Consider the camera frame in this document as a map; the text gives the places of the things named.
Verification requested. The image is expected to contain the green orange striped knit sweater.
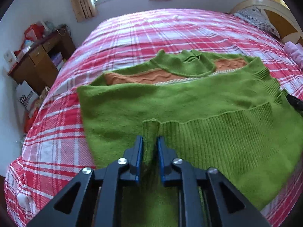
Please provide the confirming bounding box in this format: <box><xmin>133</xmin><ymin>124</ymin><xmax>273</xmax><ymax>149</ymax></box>
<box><xmin>77</xmin><ymin>50</ymin><xmax>302</xmax><ymax>226</ymax></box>

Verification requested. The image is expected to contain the pink blanket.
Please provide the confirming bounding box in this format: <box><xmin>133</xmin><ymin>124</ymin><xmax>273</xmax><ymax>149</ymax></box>
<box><xmin>284</xmin><ymin>42</ymin><xmax>303</xmax><ymax>70</ymax></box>

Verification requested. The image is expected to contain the red plaid bed sheet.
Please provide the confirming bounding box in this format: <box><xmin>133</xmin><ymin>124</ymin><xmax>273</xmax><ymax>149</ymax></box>
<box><xmin>4</xmin><ymin>9</ymin><xmax>302</xmax><ymax>226</ymax></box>

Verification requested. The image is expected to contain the cream wooden headboard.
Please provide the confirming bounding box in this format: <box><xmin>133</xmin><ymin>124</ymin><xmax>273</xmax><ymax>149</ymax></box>
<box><xmin>230</xmin><ymin>0</ymin><xmax>302</xmax><ymax>45</ymax></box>

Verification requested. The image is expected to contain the grey striped pillow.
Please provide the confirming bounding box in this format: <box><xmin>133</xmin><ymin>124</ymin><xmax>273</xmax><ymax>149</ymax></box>
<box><xmin>233</xmin><ymin>7</ymin><xmax>281</xmax><ymax>40</ymax></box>

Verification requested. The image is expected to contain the red plastic bag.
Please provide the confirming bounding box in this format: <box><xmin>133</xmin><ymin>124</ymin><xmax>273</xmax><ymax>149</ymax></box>
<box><xmin>24</xmin><ymin>108</ymin><xmax>38</xmax><ymax>133</ymax></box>

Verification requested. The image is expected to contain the white paper shopping bag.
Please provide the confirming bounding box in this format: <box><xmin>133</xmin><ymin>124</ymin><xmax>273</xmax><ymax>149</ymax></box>
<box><xmin>16</xmin><ymin>80</ymin><xmax>39</xmax><ymax>111</ymax></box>

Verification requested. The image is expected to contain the brown wooden desk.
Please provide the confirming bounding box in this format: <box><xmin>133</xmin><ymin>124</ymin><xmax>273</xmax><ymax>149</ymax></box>
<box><xmin>8</xmin><ymin>24</ymin><xmax>76</xmax><ymax>94</ymax></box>

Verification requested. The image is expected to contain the white card box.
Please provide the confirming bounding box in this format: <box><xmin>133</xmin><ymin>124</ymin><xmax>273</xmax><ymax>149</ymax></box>
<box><xmin>4</xmin><ymin>50</ymin><xmax>17</xmax><ymax>67</ymax></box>

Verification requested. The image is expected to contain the red gift box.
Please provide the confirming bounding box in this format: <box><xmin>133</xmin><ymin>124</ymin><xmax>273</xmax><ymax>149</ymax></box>
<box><xmin>24</xmin><ymin>24</ymin><xmax>45</xmax><ymax>42</ymax></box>

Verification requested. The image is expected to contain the left beige curtain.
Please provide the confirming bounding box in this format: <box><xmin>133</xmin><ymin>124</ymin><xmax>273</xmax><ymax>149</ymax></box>
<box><xmin>70</xmin><ymin>0</ymin><xmax>97</xmax><ymax>23</ymax></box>

